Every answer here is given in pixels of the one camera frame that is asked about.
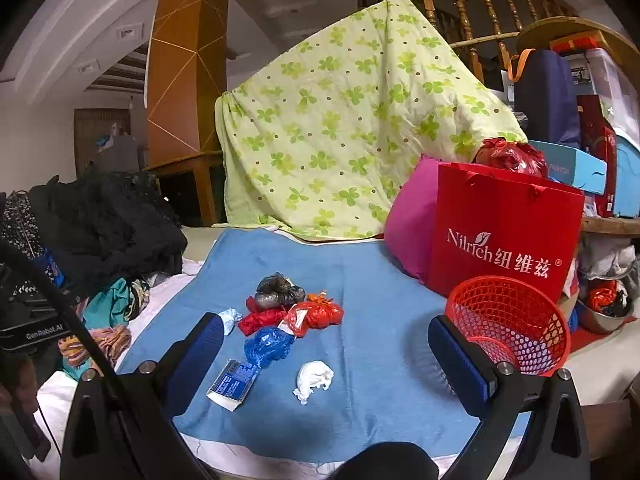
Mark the clear plastic storage box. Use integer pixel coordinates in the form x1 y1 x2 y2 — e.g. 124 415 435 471
565 48 639 144

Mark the magenta pillow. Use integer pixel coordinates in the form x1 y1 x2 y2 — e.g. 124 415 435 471
384 155 442 284

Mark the blue plastic storage bin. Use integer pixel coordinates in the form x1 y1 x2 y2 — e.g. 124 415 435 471
613 136 640 218

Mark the blue white medicine box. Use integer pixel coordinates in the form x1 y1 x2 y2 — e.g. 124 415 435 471
206 360 260 412

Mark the black cable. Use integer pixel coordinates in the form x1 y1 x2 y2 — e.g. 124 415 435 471
0 238 132 401

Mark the orange wooden column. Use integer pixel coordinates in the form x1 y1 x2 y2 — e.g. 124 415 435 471
146 0 229 226

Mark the wooden stair railing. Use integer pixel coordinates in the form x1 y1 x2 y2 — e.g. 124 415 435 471
411 0 576 90

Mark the red plastic bag trash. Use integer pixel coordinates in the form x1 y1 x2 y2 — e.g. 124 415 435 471
238 296 286 337

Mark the black plastic bag trash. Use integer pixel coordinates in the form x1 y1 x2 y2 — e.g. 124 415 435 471
254 273 306 310

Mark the black clothes pile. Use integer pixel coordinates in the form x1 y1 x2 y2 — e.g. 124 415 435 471
28 171 188 298

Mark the red Nilrich paper bag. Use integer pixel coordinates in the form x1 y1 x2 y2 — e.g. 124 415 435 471
426 162 585 301

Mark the light blue cardboard box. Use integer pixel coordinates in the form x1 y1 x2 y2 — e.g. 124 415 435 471
529 140 606 195

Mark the red plastic bag in paper bag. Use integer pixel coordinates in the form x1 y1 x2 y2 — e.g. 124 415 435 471
473 138 548 178

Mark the teal garment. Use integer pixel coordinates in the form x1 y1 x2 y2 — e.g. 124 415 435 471
58 278 150 382

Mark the orange-red plastic bag trash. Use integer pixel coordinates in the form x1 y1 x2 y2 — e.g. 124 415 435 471
278 290 344 338

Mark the red gift box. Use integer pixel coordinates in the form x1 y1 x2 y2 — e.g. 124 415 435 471
577 94 617 218

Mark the left gripper black device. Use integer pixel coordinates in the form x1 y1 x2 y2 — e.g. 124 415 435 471
1 264 70 353

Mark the blue bed blanket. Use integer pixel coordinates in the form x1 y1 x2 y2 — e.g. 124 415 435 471
117 227 532 465

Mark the navy fabric bag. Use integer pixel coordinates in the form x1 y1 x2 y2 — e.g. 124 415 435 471
508 49 580 148

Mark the metal bowl with bags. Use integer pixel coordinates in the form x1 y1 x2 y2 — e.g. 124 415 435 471
576 280 636 335

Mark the green clover pattern quilt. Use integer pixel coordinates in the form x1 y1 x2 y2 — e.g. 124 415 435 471
215 0 525 240

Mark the red mesh plastic basket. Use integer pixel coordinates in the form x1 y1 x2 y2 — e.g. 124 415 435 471
445 275 570 376

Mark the white tissue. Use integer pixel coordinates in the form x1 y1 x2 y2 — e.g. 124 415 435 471
293 361 334 405

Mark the round wooden shelf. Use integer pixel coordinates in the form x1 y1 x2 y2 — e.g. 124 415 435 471
516 16 639 238

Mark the blue plastic bag trash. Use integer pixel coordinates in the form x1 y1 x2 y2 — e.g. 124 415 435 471
244 326 295 370

